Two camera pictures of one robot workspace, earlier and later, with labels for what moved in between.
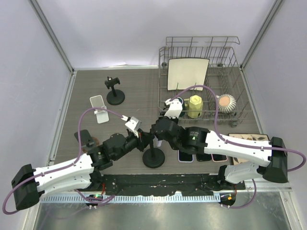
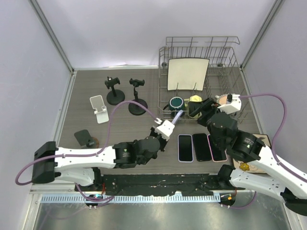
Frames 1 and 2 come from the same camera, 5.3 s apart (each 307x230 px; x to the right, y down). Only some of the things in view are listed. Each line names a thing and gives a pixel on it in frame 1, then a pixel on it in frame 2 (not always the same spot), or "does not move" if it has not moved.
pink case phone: (217, 157) does not move
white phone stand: (96, 101) does not move
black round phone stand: (114, 97) does not move
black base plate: (188, 184) does not move
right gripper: (176, 120) → (208, 105)
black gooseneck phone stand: (153, 157) → (136, 109)
